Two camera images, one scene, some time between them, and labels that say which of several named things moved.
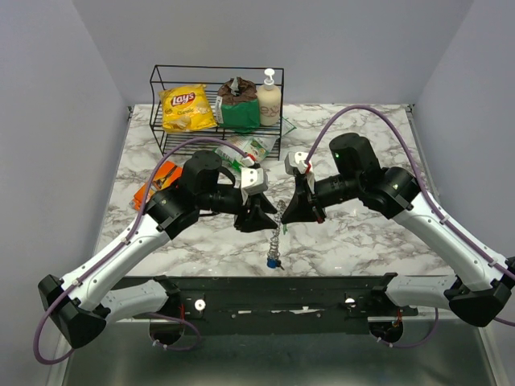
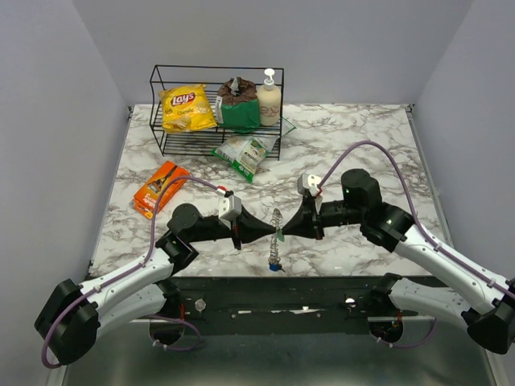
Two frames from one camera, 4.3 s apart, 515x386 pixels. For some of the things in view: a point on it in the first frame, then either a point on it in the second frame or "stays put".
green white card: (286, 126) stays put
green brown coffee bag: (237, 105) stays put
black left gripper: (257, 219) to (246, 228)
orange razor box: (166, 174) stays put
